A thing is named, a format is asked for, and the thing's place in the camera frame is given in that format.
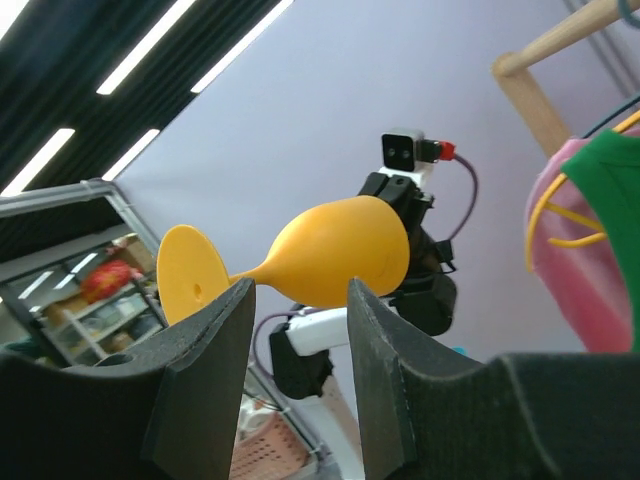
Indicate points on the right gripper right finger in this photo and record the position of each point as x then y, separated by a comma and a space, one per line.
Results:
428, 412

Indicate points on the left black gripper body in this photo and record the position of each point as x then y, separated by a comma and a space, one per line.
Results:
403, 195

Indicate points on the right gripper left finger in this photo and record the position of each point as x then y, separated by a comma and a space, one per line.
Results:
165, 409

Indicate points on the yellow wine glass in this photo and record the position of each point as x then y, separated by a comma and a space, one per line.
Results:
311, 261

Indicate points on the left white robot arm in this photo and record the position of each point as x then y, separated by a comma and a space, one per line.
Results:
300, 347

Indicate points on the teal plastic wine glass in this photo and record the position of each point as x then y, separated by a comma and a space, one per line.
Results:
460, 350

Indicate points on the pink plastic basket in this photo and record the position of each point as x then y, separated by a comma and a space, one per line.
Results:
272, 451

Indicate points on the yellow clothes hanger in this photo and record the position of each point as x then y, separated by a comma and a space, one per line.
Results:
553, 191

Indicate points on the background storage shelf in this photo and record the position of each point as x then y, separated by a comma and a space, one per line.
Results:
88, 306

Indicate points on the pink shirt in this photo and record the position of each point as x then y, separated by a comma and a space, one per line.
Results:
585, 282

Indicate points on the green vest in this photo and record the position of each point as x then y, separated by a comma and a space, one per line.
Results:
606, 172

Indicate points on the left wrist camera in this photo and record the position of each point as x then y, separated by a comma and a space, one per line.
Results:
408, 153

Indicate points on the wooden clothes rack frame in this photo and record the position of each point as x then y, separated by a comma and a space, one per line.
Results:
558, 82

